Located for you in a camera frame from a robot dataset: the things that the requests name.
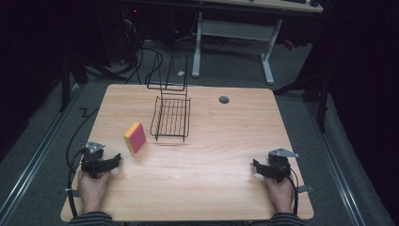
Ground aluminium floor rail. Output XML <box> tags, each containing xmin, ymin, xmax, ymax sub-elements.
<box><xmin>0</xmin><ymin>82</ymin><xmax>83</xmax><ymax>220</ymax></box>
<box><xmin>305</xmin><ymin>102</ymin><xmax>366</xmax><ymax>226</ymax></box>

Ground black wire rack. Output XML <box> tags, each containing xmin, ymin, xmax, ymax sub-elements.
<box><xmin>145</xmin><ymin>52</ymin><xmax>192</xmax><ymax>143</ymax></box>

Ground white-framed desk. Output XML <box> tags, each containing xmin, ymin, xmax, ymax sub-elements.
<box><xmin>191</xmin><ymin>0</ymin><xmax>325</xmax><ymax>86</ymax></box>

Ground person's left hand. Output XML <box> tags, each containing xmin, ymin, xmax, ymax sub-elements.
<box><xmin>77</xmin><ymin>169</ymin><xmax>112</xmax><ymax>215</ymax></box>

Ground yellow and pink sponge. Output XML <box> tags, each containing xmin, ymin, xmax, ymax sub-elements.
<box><xmin>122</xmin><ymin>121</ymin><xmax>148</xmax><ymax>154</ymax></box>

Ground black floor cables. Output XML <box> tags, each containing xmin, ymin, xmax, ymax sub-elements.
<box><xmin>119</xmin><ymin>18</ymin><xmax>201</xmax><ymax>86</ymax></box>

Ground black computer tower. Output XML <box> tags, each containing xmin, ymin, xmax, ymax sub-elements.
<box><xmin>103</xmin><ymin>3</ymin><xmax>142</xmax><ymax>64</ymax></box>

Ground black metal stand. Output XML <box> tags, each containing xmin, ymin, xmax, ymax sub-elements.
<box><xmin>272</xmin><ymin>46</ymin><xmax>333</xmax><ymax>134</ymax></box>
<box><xmin>58</xmin><ymin>46</ymin><xmax>126</xmax><ymax>113</ymax></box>

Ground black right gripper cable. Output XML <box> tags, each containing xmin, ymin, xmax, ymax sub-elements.
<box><xmin>273</xmin><ymin>163</ymin><xmax>300</xmax><ymax>217</ymax></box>

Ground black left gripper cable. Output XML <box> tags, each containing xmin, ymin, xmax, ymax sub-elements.
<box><xmin>65</xmin><ymin>105</ymin><xmax>102</xmax><ymax>218</ymax></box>

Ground person's right hand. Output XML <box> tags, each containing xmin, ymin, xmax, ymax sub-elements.
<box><xmin>263</xmin><ymin>174</ymin><xmax>295</xmax><ymax>215</ymax></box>

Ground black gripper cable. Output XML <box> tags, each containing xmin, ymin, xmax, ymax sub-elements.
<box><xmin>273</xmin><ymin>163</ymin><xmax>300</xmax><ymax>217</ymax></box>
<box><xmin>65</xmin><ymin>105</ymin><xmax>102</xmax><ymax>218</ymax></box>

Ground grey tape strip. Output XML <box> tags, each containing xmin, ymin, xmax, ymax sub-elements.
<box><xmin>296</xmin><ymin>184</ymin><xmax>315</xmax><ymax>194</ymax></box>

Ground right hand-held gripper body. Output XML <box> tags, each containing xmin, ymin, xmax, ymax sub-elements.
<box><xmin>266</xmin><ymin>147</ymin><xmax>300</xmax><ymax>185</ymax></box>

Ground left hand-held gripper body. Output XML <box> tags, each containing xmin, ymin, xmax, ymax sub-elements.
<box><xmin>80</xmin><ymin>140</ymin><xmax>106</xmax><ymax>180</ymax></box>

